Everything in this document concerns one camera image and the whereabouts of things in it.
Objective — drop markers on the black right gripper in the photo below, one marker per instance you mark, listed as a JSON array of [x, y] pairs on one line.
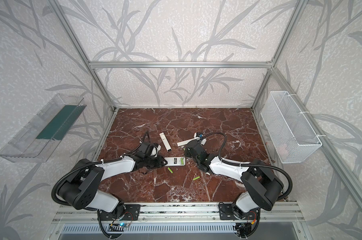
[[191, 152]]

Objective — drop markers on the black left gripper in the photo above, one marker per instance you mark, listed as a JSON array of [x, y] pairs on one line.
[[158, 161]]

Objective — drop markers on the white battery cover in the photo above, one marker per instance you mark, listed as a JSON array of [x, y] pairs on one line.
[[183, 143]]

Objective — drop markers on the red white remote control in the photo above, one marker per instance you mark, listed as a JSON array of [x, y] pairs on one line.
[[175, 161]]

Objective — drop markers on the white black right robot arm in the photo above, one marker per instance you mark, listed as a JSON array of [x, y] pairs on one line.
[[263, 187]]

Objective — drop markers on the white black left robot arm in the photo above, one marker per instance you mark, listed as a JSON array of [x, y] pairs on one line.
[[79, 188]]

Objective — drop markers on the green circuit board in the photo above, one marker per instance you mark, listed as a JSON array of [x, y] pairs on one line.
[[120, 225]]

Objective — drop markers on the white wire mesh basket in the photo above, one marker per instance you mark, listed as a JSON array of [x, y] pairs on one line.
[[290, 131]]

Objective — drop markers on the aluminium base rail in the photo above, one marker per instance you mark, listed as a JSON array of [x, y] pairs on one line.
[[172, 212]]

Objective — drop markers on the clear plastic wall tray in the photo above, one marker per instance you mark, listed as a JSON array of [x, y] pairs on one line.
[[36, 141]]

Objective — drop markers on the aluminium cage frame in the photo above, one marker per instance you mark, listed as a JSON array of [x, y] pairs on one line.
[[350, 181]]

